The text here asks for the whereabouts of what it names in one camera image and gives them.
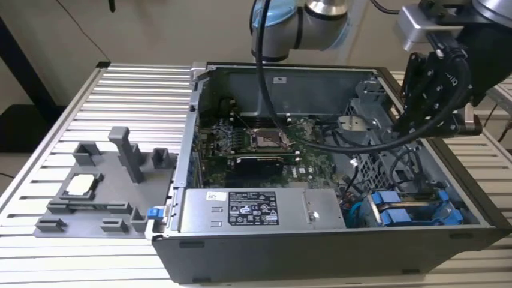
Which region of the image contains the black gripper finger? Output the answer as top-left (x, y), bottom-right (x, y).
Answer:
top-left (393, 52), bottom-right (427, 133)
top-left (409, 53), bottom-right (457, 138)

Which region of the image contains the grey perforated drive cage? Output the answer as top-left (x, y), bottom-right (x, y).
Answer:
top-left (325, 80), bottom-right (401, 188)

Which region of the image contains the green motherboard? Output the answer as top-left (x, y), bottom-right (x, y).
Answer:
top-left (197, 115), bottom-right (349, 190)

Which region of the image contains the CPU socket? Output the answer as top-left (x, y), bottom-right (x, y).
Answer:
top-left (245, 125), bottom-right (294, 151)

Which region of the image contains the black graphics card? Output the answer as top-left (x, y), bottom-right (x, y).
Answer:
top-left (225, 153), bottom-right (298, 188)

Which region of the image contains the open black PC case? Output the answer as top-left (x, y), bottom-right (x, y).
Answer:
top-left (150, 61), bottom-right (512, 284)

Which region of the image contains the silver power supply unit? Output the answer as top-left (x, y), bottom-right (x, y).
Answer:
top-left (177, 188), bottom-right (346, 233)

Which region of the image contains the grey plastic parts rack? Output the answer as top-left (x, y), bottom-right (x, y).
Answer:
top-left (33, 125), bottom-right (178, 239)

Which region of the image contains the silver CPU chip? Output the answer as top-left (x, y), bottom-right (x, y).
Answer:
top-left (65, 173), bottom-right (98, 196)

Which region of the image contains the black desk leg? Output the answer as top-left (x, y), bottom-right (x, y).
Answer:
top-left (0, 16), bottom-right (57, 121)

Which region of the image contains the black cabinet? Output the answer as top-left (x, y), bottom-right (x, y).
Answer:
top-left (0, 104), bottom-right (66, 154)

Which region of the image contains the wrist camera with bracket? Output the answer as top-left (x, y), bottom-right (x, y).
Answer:
top-left (450, 104), bottom-right (482, 137)

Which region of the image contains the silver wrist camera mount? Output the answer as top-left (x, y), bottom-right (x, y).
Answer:
top-left (393, 4), bottom-right (466, 52)

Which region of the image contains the silver metal bracket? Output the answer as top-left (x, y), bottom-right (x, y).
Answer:
top-left (334, 115), bottom-right (381, 133)

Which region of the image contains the black disk wire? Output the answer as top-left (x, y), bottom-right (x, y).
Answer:
top-left (386, 146), bottom-right (425, 193)

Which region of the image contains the black wire with white plug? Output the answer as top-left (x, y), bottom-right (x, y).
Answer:
top-left (342, 158), bottom-right (361, 193)

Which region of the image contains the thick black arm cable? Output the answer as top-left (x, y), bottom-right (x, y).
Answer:
top-left (251, 0), bottom-right (471, 154)

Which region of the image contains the blue data wire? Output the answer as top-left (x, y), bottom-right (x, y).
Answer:
top-left (345, 199), bottom-right (365, 227)

